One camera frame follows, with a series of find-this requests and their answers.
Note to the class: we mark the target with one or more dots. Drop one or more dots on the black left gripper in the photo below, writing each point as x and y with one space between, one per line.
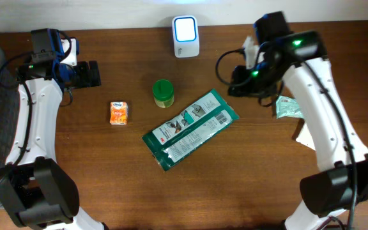
84 79

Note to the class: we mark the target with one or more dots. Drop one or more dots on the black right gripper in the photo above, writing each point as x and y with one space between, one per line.
241 85

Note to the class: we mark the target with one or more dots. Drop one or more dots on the mint green wipes pack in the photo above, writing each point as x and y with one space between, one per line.
287 107

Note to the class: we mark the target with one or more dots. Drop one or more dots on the green white sponge package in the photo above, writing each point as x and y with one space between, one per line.
176 139

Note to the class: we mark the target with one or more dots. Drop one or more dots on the white tube brown cap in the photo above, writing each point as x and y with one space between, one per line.
304 137

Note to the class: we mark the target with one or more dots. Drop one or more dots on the orange tissue pack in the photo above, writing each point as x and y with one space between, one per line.
119 113

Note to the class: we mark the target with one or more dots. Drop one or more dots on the green lid jar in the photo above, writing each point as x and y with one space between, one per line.
163 93

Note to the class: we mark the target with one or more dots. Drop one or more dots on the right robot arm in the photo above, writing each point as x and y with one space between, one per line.
342 180

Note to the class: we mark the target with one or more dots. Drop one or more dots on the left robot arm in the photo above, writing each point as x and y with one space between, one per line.
34 190

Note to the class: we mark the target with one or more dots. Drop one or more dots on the white barcode scanner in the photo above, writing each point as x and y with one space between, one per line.
185 36

